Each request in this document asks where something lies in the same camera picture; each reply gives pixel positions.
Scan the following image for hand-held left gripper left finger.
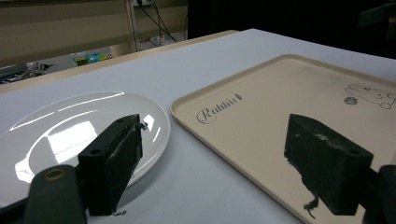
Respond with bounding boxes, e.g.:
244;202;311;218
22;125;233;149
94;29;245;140
78;113;144;217

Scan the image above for black hanging cables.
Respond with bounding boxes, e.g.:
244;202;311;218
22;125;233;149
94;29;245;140
135;0;179;45

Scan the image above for white round plate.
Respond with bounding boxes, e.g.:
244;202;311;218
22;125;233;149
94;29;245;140
0;91;172;209

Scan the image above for pile of grey cables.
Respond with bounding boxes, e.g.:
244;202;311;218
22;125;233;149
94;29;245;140
0;61;59;86

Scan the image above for beige rabbit print tray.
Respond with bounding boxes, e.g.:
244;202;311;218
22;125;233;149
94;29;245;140
169;53;396;224

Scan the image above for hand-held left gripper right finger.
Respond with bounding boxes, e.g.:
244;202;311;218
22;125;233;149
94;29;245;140
283;113;375;218

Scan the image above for colourful packets on floor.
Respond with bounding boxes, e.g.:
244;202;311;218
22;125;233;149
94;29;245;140
72;51;113;67

